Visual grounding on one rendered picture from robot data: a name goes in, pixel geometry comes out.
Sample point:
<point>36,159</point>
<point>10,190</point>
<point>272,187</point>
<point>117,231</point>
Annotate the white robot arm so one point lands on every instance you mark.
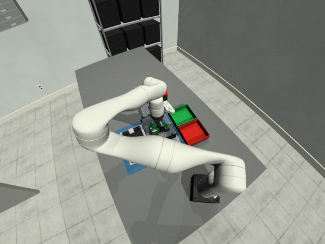
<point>91,129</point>

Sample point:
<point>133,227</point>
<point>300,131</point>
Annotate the green bin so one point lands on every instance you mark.
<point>183,114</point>

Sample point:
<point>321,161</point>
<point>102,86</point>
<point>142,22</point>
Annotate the red bin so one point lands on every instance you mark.
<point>193,132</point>

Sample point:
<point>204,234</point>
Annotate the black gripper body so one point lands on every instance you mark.
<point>158,119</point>

